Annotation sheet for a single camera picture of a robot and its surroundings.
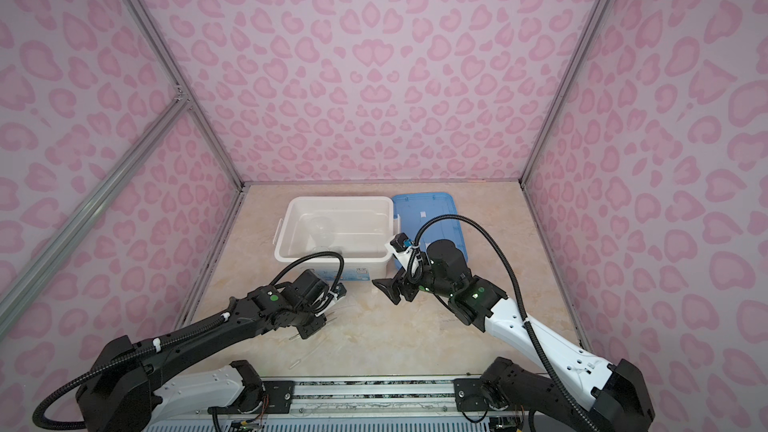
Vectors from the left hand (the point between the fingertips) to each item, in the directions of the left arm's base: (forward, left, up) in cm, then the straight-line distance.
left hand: (319, 309), depth 83 cm
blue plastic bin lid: (+39, -29, -5) cm, 49 cm away
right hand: (+3, -19, +17) cm, 26 cm away
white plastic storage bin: (+30, -8, -3) cm, 31 cm away
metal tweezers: (-6, +7, -4) cm, 10 cm away
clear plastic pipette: (-11, +5, -6) cm, 14 cm away
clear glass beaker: (+27, +4, -4) cm, 28 cm away
